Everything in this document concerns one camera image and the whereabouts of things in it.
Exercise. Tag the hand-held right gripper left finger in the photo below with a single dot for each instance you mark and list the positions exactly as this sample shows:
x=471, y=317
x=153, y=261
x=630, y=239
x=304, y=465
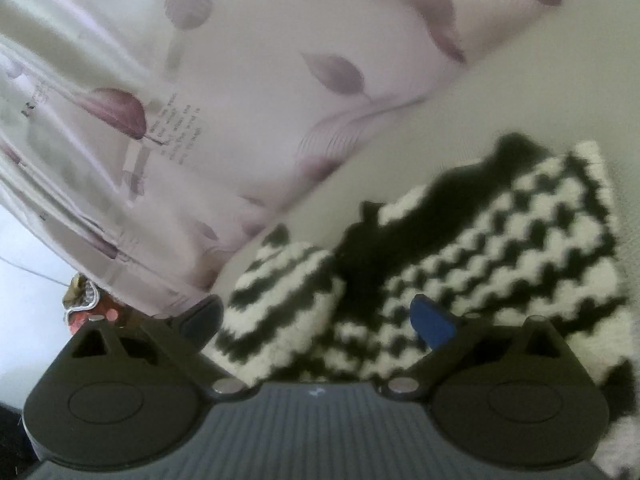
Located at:
x=200, y=321

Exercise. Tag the cream mattress cover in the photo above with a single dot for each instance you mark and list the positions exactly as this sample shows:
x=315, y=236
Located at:
x=510, y=95

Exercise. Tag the black white zigzag knit sweater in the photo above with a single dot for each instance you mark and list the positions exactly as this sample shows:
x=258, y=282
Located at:
x=500, y=260

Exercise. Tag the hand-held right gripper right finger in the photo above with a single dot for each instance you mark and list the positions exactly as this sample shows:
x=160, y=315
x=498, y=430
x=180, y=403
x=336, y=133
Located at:
x=433, y=324

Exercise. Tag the pink leaf-print bed sheet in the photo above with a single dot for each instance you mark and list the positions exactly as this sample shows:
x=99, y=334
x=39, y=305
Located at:
x=240, y=100

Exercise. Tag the red patterned item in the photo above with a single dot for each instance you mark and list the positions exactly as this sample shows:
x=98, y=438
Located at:
x=87, y=305

